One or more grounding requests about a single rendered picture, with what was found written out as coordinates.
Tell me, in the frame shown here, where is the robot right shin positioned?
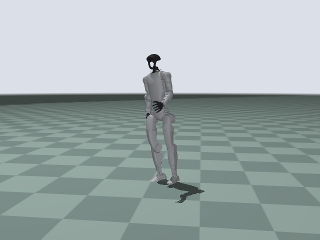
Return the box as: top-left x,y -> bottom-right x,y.
151,147 -> 163,176

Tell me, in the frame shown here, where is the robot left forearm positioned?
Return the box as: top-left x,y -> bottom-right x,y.
161,90 -> 174,106

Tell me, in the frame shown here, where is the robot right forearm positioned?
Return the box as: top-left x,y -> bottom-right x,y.
145,100 -> 152,116

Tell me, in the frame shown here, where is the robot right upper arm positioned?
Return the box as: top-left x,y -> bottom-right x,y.
143,76 -> 151,101

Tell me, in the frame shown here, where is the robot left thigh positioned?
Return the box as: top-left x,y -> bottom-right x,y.
162,112 -> 176,151

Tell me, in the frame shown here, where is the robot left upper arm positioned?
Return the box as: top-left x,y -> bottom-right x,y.
161,72 -> 173,95

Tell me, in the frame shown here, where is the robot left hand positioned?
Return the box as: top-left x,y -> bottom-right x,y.
153,101 -> 164,113

